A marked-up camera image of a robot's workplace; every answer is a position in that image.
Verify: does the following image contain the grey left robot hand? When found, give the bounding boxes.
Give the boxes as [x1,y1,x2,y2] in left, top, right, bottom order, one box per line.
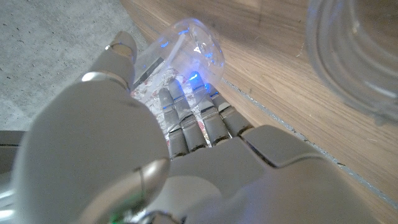
[12,30,379,224]

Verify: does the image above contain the small clear vial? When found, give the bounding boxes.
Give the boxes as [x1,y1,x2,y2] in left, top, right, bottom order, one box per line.
[133,17,225,94]

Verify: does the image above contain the clear glass cup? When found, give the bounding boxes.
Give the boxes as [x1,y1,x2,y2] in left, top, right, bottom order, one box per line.
[305,0,398,124]

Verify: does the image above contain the floral backdrop cloth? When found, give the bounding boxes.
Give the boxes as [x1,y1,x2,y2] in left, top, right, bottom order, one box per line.
[130,63,215,147]

